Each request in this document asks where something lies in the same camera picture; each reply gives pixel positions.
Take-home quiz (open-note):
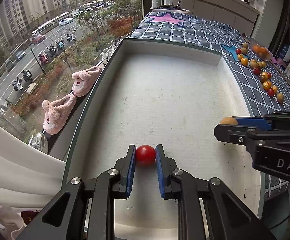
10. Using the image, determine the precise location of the brown kiwi fruit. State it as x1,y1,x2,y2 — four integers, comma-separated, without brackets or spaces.
220,116,238,125

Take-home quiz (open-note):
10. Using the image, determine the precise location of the red cherry tomato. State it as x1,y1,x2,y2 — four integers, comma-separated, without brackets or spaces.
136,145,156,165

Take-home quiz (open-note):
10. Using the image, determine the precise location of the red tomato in cluster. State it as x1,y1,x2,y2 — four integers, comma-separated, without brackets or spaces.
267,88,275,97

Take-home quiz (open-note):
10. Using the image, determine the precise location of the checkered grey tablecloth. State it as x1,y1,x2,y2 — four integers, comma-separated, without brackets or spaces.
130,11,290,201

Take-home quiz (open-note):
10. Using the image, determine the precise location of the large brown kiwi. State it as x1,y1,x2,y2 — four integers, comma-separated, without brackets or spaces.
250,61,260,69

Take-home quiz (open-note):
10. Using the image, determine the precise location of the lone yellow tomato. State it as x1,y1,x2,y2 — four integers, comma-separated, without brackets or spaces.
240,57,249,66

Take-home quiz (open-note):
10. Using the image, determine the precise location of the clear glass fruit bowl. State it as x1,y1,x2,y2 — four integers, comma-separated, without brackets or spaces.
250,38,272,61

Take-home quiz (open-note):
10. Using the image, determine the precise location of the kiwi on blue star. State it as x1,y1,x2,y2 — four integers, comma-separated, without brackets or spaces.
240,47,248,55

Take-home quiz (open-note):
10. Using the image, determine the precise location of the white tray with dark rim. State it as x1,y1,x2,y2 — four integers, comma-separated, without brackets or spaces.
61,38,266,240

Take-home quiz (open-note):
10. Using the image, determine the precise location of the pink plush slipper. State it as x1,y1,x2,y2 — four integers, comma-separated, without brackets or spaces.
72,66,102,97
42,94,77,135

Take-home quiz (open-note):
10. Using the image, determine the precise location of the white cabinet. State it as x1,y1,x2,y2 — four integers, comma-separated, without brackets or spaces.
173,0,261,36

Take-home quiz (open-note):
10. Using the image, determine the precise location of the pink container with black item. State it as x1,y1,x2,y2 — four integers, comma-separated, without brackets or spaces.
150,4,190,14

